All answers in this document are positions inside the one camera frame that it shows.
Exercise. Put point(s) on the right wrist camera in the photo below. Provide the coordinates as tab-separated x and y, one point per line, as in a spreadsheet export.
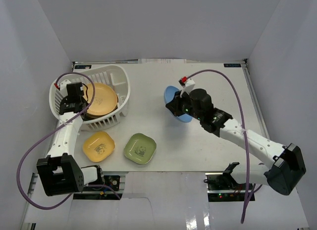
187	85

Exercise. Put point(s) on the white plastic dish bin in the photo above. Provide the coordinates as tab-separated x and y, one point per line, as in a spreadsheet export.
112	75

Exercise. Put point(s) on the yellow square panda dish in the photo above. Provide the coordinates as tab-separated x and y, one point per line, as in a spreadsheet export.
98	147

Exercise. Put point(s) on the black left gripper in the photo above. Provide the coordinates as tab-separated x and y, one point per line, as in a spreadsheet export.
75	107

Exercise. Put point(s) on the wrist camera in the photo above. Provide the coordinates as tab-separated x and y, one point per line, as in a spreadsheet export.
187	85
62	85

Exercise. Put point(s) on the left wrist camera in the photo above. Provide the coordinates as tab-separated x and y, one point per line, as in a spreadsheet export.
62	85

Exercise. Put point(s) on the light blue plate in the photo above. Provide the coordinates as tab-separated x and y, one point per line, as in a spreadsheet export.
168	97

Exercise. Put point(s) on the pale orange round plate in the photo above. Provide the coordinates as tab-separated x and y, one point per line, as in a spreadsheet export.
104	102

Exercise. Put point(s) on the red and teal floral plate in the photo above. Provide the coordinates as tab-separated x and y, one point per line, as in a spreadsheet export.
93	118

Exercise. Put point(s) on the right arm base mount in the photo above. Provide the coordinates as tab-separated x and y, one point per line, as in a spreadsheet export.
218	190

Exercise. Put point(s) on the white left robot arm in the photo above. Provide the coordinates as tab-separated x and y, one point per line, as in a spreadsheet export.
58	171

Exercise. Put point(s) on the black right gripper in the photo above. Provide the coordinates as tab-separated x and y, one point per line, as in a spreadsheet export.
174	105

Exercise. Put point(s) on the green square panda dish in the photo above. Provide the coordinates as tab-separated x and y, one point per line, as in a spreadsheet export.
140	148

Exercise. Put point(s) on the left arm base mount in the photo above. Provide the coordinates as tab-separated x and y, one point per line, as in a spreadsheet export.
110	188

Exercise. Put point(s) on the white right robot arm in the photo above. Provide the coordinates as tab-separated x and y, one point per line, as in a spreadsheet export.
283	165

